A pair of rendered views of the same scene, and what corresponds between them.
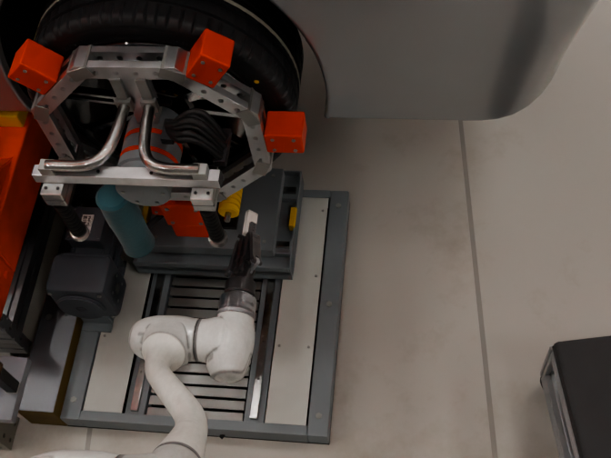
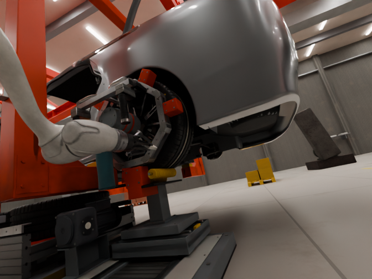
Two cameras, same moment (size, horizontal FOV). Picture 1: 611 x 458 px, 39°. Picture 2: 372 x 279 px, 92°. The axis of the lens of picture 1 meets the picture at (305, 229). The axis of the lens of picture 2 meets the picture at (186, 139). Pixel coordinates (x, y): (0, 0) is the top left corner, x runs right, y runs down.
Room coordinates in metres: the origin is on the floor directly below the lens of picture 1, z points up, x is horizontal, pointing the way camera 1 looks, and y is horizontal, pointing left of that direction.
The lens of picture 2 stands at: (0.29, -0.15, 0.42)
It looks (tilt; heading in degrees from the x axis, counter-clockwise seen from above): 14 degrees up; 7
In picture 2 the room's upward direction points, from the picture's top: 12 degrees counter-clockwise
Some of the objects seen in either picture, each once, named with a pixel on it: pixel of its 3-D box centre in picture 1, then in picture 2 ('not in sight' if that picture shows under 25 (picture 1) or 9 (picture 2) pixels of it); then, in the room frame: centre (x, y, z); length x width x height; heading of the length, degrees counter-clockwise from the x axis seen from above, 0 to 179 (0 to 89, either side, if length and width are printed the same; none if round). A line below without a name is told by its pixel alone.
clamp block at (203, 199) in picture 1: (205, 187); (125, 92); (1.07, 0.20, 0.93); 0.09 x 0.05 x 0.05; 165
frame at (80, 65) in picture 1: (156, 131); (129, 124); (1.32, 0.31, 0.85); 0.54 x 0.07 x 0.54; 75
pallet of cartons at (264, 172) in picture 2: not in sight; (258, 171); (6.01, -1.35, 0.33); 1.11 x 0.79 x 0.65; 172
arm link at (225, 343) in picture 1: (225, 348); (87, 137); (0.82, 0.24, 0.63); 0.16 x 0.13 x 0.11; 165
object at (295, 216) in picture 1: (220, 221); (163, 237); (1.48, 0.26, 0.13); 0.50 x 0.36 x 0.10; 75
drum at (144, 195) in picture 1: (151, 155); (121, 122); (1.25, 0.33, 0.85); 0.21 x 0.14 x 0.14; 165
